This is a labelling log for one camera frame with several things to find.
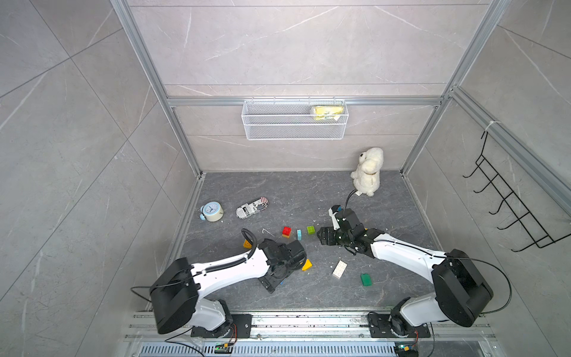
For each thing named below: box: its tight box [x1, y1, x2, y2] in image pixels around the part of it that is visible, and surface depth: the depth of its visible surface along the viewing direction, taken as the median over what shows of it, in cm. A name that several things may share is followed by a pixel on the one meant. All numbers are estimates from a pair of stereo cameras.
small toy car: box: [236, 196, 270, 220], surface depth 103 cm
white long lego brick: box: [331, 259, 348, 280], surface depth 87 cm
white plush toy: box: [350, 147, 384, 198], surface depth 106 cm
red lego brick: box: [281, 226, 293, 239], surface depth 97 cm
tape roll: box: [199, 200, 224, 223], surface depth 102 cm
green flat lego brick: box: [359, 272, 373, 287], surface depth 85 cm
